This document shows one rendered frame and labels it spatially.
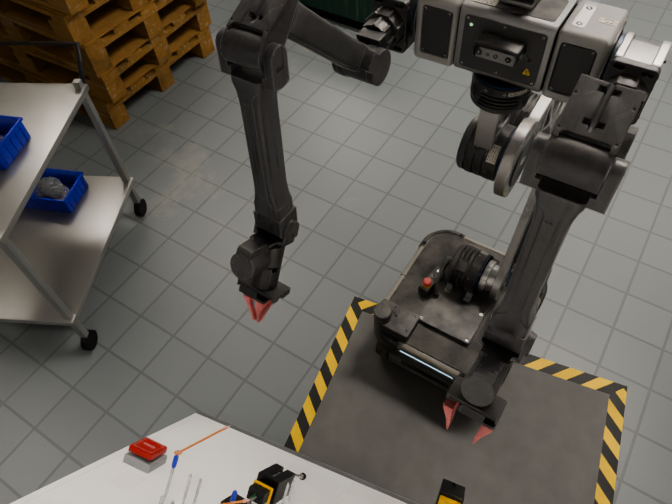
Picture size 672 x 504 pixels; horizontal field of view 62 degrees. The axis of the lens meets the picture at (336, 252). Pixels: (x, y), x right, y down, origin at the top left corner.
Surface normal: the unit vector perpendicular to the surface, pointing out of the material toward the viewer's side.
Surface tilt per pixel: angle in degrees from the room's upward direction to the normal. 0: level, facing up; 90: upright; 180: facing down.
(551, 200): 86
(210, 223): 0
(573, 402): 0
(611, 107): 24
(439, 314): 0
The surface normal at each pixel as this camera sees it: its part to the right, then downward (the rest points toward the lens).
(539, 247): -0.54, 0.65
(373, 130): -0.05, -0.60
